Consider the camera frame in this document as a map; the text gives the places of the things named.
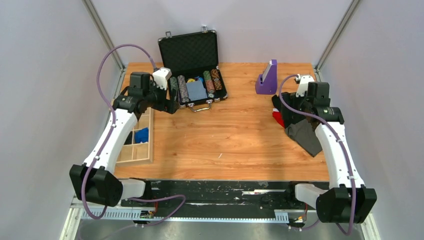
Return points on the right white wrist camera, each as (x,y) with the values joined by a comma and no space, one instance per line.
(303,83)

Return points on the black underwear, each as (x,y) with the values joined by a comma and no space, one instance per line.
(277,104)

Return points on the black poker chip case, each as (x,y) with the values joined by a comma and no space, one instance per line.
(193,59)

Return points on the red underwear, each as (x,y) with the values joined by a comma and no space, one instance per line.
(276,114)

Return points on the grey underwear white waistband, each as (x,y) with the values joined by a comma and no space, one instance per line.
(303,134)

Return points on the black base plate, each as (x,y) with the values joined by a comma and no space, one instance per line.
(218,199)

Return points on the blue rolled cloth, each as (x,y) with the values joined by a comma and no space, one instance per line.
(141,135)

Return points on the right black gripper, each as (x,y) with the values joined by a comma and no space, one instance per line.
(291,99)

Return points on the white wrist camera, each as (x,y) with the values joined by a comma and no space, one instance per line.
(161,77)
(303,83)

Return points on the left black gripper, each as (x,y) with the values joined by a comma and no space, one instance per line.
(170,106)

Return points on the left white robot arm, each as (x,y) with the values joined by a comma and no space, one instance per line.
(94,181)

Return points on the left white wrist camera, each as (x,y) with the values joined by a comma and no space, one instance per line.
(161,77)

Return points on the wooden compartment tray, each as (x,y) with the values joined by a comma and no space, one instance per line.
(132,153)

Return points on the purple card holder stand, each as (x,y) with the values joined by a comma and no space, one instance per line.
(267,82)

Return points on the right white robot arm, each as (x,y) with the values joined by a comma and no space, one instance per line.
(347,199)

